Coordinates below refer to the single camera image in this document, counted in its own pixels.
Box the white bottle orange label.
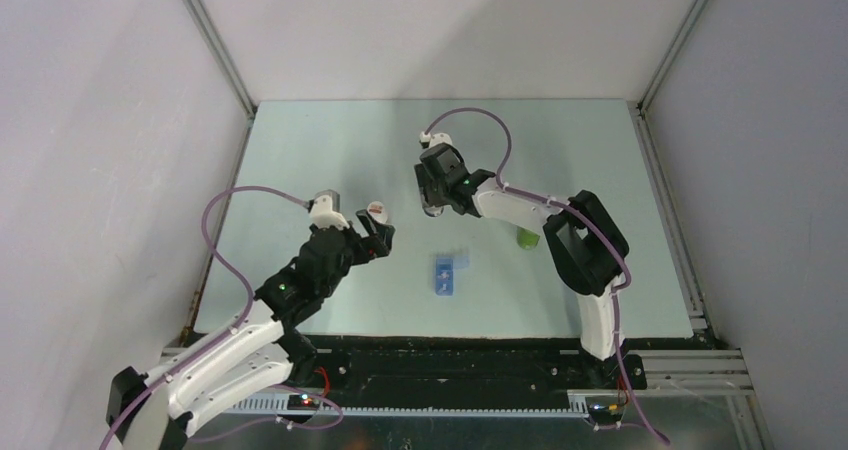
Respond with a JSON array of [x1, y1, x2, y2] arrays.
[[366, 201, 390, 225]]

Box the white pill bottle blue label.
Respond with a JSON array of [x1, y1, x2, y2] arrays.
[[423, 206, 444, 218]]

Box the blue pill organizer box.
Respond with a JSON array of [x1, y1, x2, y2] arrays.
[[433, 253, 470, 296]]

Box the green pill bottle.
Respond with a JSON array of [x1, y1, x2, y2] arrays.
[[516, 227, 541, 250]]

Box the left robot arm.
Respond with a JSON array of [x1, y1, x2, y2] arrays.
[[101, 199, 396, 449]]

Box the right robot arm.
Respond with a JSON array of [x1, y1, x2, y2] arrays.
[[414, 142, 631, 388]]

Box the left control board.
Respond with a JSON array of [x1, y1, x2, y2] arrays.
[[286, 393, 323, 412]]

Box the control board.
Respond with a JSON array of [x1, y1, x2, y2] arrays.
[[587, 403, 626, 415], [286, 393, 323, 412]]

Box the right control board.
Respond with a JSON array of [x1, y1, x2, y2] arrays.
[[587, 403, 626, 415]]

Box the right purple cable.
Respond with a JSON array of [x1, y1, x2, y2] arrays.
[[423, 107, 670, 448]]

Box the purple cable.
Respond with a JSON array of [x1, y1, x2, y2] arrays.
[[99, 185, 346, 450], [423, 107, 670, 448]]

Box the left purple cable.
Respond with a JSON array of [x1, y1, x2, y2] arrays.
[[99, 185, 346, 450]]

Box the left aluminium frame post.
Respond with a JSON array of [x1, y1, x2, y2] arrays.
[[182, 0, 258, 119]]

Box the aluminium frame post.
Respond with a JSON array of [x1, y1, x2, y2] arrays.
[[182, 0, 258, 119], [637, 0, 711, 118]]

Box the right aluminium frame post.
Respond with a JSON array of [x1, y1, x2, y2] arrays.
[[637, 0, 711, 118]]

